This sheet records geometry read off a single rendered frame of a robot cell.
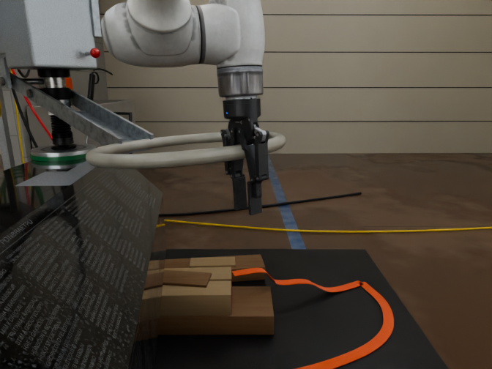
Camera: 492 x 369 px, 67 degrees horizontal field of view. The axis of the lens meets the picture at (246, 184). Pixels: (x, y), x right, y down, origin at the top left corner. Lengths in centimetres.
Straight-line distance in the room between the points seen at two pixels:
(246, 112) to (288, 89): 500
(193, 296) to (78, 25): 109
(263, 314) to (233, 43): 122
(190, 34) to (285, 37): 507
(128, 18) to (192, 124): 509
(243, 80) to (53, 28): 81
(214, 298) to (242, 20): 118
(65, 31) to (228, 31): 79
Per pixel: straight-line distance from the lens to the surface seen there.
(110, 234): 99
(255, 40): 72
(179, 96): 574
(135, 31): 67
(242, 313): 167
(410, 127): 627
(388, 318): 191
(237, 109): 72
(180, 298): 163
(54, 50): 138
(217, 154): 72
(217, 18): 71
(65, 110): 131
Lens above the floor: 106
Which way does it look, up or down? 15 degrees down
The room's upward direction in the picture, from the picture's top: straight up
